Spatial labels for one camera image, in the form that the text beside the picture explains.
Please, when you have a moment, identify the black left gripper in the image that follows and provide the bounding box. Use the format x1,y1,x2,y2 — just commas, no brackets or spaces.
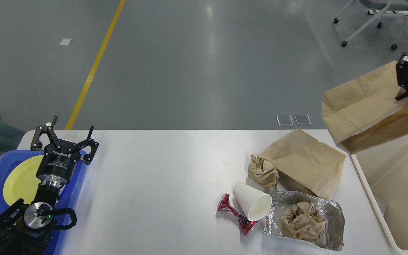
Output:
31,115,100,188

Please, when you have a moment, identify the yellow plastic plate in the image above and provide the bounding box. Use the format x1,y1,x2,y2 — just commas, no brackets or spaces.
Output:
3,155,43,205

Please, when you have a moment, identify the large brown paper bag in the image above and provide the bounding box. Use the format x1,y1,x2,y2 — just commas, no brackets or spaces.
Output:
322,60,408,154

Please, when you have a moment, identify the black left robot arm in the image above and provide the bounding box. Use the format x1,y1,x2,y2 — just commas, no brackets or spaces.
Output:
0,115,99,255

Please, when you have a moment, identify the white office chair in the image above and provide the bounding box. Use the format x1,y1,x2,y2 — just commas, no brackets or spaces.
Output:
341,0,408,50

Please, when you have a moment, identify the white plastic bin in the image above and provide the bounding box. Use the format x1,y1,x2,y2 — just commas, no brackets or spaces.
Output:
350,135,408,255

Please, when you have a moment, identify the crumpled brown paper ball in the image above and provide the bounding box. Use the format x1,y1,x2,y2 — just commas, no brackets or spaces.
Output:
248,154,279,189

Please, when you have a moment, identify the crumpled brown paper on foil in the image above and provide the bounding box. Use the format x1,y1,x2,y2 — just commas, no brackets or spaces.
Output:
282,202,327,240

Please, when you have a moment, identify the crushed red can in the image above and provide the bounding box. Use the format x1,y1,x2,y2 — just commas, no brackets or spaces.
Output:
216,193,258,236

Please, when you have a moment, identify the white paper cup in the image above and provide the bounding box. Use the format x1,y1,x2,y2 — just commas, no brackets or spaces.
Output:
233,183,272,221

